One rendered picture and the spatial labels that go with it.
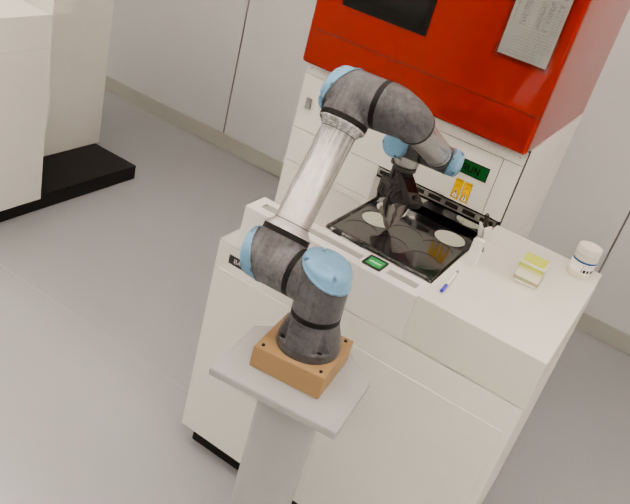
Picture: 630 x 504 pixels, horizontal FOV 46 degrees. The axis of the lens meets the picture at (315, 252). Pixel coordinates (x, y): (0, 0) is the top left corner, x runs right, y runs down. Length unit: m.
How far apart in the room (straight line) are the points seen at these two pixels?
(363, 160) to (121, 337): 1.21
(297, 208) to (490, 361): 0.62
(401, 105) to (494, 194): 0.82
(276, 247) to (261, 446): 0.51
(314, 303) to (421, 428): 0.60
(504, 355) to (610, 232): 2.14
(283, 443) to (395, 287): 0.48
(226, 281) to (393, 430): 0.65
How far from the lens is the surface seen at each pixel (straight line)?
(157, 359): 2.97
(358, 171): 2.58
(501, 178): 2.38
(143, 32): 5.13
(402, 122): 1.66
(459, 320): 1.86
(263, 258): 1.64
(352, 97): 1.67
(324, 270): 1.57
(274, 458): 1.86
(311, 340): 1.64
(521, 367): 1.86
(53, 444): 2.62
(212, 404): 2.46
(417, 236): 2.31
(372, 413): 2.10
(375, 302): 1.94
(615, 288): 4.02
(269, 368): 1.69
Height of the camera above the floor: 1.90
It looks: 29 degrees down
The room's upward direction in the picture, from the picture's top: 16 degrees clockwise
